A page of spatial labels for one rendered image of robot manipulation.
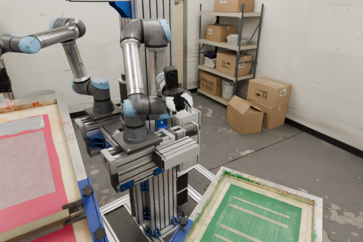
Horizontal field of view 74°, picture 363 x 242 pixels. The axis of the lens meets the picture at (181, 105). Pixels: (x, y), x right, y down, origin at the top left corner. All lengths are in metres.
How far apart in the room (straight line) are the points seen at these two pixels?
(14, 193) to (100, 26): 3.79
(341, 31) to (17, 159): 3.82
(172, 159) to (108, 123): 0.63
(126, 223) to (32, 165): 1.35
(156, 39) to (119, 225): 1.69
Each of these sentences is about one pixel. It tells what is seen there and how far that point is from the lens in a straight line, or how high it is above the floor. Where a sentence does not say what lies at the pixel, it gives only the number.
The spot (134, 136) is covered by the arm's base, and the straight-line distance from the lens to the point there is 1.34.
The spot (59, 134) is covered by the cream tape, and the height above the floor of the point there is 1.41.
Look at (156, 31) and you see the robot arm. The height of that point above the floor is 1.85.
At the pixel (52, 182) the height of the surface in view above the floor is 1.30.
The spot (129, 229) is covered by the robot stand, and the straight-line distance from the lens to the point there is 2.33.
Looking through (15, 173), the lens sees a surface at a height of 1.34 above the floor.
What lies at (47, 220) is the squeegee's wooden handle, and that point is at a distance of 1.00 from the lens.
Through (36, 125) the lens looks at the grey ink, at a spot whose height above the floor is 1.45.
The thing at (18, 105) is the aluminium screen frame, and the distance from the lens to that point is 1.33.
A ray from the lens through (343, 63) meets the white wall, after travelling 4.01.
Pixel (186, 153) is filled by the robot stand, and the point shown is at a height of 1.15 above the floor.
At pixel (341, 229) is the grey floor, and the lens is 2.97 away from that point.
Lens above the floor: 1.97
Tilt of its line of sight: 23 degrees down
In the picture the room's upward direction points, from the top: straight up
